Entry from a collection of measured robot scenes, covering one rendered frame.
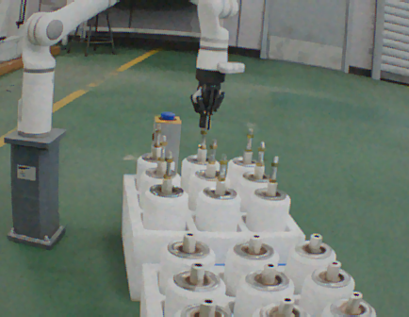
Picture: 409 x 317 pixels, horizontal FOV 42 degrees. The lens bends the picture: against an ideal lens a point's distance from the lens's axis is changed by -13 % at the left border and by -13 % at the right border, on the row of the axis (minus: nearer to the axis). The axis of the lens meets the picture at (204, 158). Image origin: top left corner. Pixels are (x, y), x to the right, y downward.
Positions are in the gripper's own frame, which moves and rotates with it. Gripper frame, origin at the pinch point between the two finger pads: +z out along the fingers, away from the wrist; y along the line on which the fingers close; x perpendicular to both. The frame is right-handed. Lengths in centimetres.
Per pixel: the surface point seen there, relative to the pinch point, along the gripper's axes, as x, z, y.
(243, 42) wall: -233, 21, -422
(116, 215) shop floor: -29.0, 35.3, -1.1
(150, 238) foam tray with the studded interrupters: 10.6, 18.1, 33.3
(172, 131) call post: -13.8, 6.4, -5.7
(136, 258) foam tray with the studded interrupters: 8.5, 23.4, 35.3
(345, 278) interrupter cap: 57, 10, 38
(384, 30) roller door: -88, -25, -490
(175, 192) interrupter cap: 10.1, 9.9, 24.6
